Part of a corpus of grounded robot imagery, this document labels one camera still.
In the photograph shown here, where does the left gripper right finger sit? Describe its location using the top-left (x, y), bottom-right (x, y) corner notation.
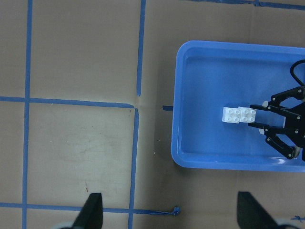
top-left (237, 191), bottom-right (278, 229)

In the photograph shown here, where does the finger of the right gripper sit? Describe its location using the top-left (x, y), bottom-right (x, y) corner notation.
top-left (250, 86), bottom-right (305, 119)
top-left (248, 122), bottom-right (301, 159)

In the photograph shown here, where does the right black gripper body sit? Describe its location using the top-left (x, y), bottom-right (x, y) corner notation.
top-left (285, 102), bottom-right (305, 147)

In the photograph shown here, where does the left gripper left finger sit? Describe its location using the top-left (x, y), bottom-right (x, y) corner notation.
top-left (71, 193), bottom-right (103, 229)

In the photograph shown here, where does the white block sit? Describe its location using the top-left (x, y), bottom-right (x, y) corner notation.
top-left (238, 107), bottom-right (256, 123)
top-left (222, 107), bottom-right (241, 124)

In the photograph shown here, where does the blue plastic tray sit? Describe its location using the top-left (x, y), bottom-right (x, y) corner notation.
top-left (171, 41), bottom-right (305, 172)

